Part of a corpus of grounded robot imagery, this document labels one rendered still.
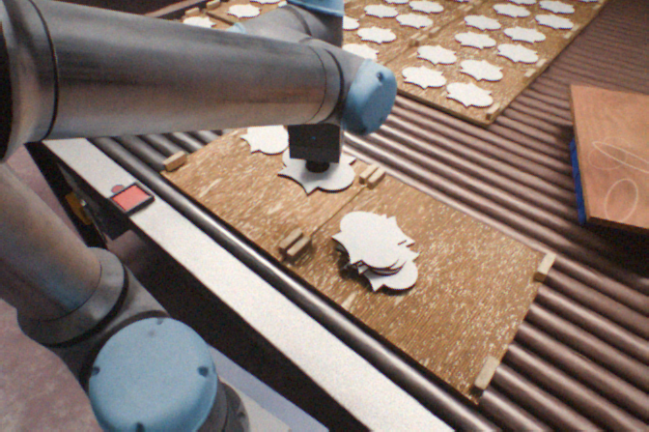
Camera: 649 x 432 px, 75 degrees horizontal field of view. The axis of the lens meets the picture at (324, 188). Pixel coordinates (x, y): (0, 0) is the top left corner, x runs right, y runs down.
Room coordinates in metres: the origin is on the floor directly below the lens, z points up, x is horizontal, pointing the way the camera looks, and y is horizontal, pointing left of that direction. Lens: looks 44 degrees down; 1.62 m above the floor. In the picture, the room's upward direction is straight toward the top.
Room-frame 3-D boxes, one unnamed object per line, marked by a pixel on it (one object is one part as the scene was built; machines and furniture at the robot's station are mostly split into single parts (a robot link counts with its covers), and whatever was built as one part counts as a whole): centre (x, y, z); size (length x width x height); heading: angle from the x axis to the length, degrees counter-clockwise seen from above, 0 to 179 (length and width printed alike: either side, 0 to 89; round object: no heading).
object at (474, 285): (0.50, -0.19, 0.93); 0.41 x 0.35 x 0.02; 50
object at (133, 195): (0.69, 0.45, 0.92); 0.06 x 0.06 x 0.01; 50
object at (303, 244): (0.52, 0.05, 0.95); 0.06 x 0.02 x 0.03; 140
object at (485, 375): (0.27, -0.25, 0.95); 0.06 x 0.02 x 0.03; 140
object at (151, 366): (0.18, 0.18, 1.13); 0.13 x 0.12 x 0.14; 48
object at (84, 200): (0.81, 0.60, 0.77); 0.14 x 0.11 x 0.18; 50
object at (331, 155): (0.59, 0.01, 1.23); 0.12 x 0.09 x 0.16; 171
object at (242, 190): (0.77, 0.13, 0.93); 0.41 x 0.35 x 0.02; 50
